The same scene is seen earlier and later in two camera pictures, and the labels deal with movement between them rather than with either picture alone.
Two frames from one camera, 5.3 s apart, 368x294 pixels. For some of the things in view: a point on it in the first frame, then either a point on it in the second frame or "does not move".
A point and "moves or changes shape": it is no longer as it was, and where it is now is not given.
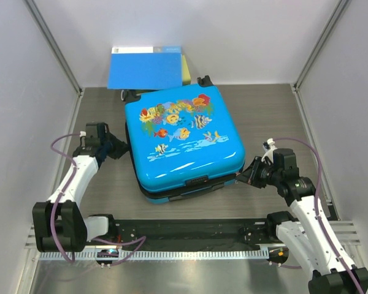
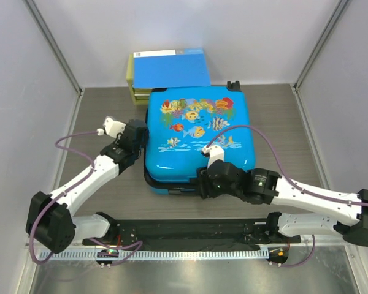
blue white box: x=146 y=68 -> x=168 y=68
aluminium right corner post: x=338 y=11 does not move
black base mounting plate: x=192 y=231 does not move
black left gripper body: x=108 y=144 -> x=138 y=150
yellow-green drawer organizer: x=186 y=76 -> x=140 y=96
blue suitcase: x=184 y=141 moves or changes shape
